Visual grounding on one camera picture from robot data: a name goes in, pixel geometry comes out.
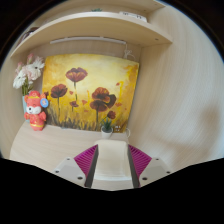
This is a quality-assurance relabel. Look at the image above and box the white cable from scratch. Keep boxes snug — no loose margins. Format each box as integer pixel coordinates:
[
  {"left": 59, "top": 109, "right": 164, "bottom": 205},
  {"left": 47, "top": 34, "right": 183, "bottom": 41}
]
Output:
[{"left": 123, "top": 126, "right": 132, "bottom": 138}]

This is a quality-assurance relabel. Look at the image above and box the red plush mouse toy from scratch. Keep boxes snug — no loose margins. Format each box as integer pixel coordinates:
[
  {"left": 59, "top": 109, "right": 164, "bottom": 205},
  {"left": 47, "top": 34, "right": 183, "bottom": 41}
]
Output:
[{"left": 23, "top": 90, "right": 50, "bottom": 132}]

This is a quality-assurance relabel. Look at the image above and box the cream white towel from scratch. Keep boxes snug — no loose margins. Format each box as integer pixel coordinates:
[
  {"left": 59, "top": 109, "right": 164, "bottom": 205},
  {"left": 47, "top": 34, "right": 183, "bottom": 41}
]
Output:
[{"left": 90, "top": 139, "right": 134, "bottom": 191}]

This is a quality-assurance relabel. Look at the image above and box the pink and white flower bouquet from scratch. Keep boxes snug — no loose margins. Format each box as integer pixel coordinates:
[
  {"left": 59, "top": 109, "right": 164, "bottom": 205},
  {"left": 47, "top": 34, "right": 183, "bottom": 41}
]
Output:
[{"left": 12, "top": 53, "right": 46, "bottom": 96}]

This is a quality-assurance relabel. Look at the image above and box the light blue vase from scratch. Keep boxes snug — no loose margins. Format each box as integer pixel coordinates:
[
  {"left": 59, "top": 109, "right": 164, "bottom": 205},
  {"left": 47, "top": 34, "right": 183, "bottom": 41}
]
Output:
[{"left": 21, "top": 94, "right": 29, "bottom": 121}]

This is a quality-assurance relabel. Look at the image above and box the wooden shelf with items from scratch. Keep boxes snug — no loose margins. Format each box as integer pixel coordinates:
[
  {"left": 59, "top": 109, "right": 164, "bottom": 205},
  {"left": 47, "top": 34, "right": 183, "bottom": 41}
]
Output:
[{"left": 9, "top": 0, "right": 174, "bottom": 59}]

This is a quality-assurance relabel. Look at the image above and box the yellow poppy flower painting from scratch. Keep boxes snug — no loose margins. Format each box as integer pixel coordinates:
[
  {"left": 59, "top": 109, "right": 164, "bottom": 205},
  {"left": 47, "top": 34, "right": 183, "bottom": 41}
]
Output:
[{"left": 41, "top": 53, "right": 140, "bottom": 133}]

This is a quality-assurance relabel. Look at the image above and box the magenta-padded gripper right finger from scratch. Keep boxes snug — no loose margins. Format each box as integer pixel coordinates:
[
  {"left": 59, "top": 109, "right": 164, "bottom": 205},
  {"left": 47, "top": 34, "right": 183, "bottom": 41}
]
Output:
[{"left": 126, "top": 144, "right": 174, "bottom": 188}]

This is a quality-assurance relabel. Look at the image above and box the white light bar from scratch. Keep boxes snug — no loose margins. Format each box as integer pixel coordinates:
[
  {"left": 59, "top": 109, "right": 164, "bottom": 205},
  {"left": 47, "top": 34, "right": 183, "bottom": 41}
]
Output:
[{"left": 49, "top": 35, "right": 128, "bottom": 46}]

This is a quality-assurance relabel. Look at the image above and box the small potted green plant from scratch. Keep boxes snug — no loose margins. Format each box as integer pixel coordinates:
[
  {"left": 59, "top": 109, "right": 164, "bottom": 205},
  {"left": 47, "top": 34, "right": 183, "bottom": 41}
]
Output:
[{"left": 99, "top": 117, "right": 115, "bottom": 140}]

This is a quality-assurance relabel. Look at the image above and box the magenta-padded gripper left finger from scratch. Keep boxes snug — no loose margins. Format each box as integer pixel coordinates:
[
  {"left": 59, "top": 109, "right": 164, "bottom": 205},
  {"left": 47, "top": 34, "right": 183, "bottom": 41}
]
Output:
[{"left": 53, "top": 144, "right": 100, "bottom": 188}]

